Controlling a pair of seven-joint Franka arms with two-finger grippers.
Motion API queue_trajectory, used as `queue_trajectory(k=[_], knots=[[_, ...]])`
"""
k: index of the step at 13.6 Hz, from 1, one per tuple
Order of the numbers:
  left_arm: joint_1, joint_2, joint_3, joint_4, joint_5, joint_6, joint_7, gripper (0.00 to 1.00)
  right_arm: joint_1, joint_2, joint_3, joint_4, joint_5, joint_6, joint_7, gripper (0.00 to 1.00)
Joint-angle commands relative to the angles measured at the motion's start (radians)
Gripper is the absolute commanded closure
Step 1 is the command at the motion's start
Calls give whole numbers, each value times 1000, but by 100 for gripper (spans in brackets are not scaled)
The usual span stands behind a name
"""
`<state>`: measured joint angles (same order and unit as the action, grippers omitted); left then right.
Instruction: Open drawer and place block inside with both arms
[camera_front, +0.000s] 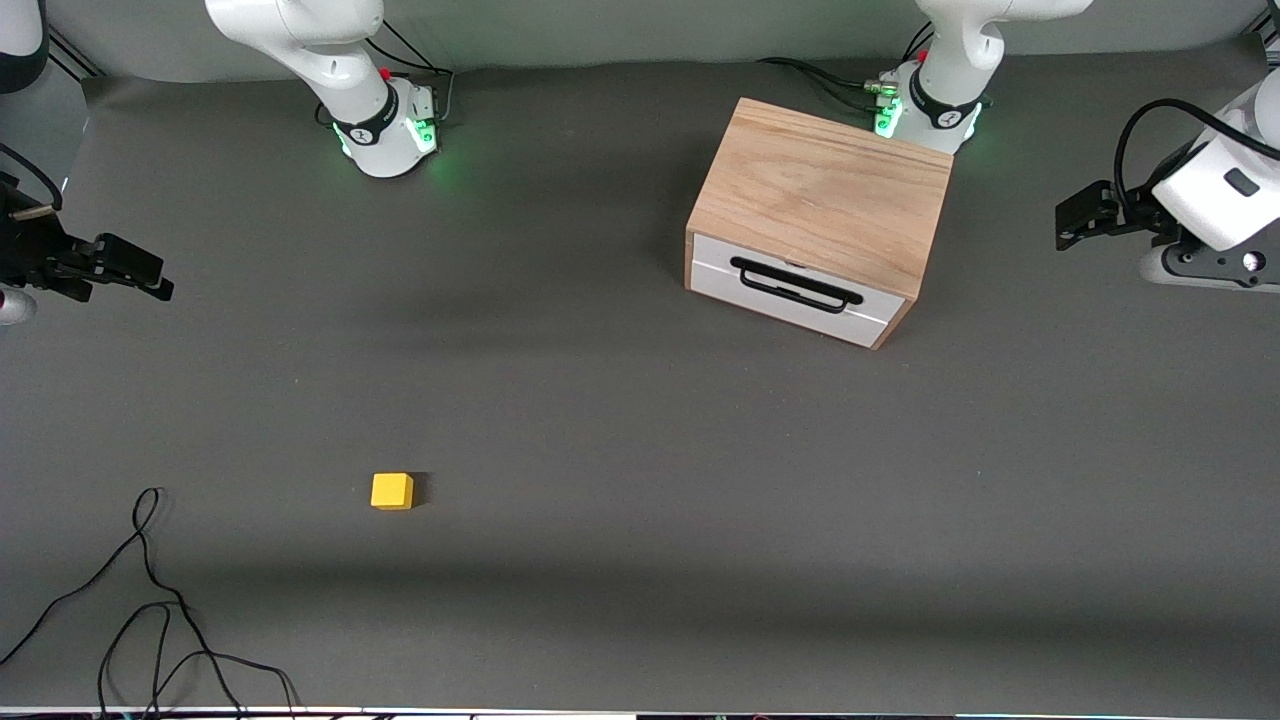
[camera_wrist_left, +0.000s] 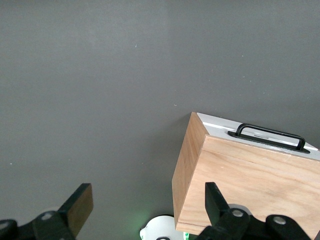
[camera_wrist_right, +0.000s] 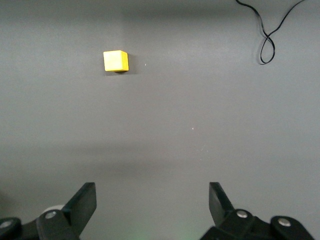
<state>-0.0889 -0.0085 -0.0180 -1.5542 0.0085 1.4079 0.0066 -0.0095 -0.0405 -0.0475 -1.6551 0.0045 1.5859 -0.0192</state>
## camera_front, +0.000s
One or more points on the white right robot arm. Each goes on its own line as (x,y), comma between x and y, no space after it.
(340,70)

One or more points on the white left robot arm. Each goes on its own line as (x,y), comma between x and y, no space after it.
(950,60)

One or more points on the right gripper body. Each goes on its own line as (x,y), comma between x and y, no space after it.
(28,247)

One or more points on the yellow cube block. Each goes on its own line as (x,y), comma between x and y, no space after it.
(391,491)

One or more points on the wooden drawer cabinet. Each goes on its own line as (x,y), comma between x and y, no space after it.
(820,190)

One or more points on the dark grey table mat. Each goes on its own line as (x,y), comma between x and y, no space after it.
(640,450)

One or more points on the white-fronted wooden drawer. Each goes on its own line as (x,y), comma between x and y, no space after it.
(715,262)

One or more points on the black frame strut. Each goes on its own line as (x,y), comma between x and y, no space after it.
(75,57)
(1265,30)

